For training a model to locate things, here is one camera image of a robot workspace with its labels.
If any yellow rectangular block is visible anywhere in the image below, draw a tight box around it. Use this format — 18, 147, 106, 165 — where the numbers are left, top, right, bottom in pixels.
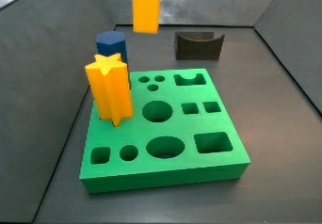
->
133, 0, 161, 34

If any green foam shape board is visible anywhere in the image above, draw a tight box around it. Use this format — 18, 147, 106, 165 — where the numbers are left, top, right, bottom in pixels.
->
79, 69, 250, 193

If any yellow star prism block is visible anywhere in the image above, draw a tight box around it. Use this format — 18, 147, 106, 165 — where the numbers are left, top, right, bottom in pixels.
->
84, 53, 134, 127

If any black curved arch block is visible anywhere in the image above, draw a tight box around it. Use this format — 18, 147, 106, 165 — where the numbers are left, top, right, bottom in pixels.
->
175, 32, 226, 60

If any blue hexagonal prism block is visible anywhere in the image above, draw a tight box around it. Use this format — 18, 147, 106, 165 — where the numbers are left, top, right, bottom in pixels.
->
96, 31, 129, 63

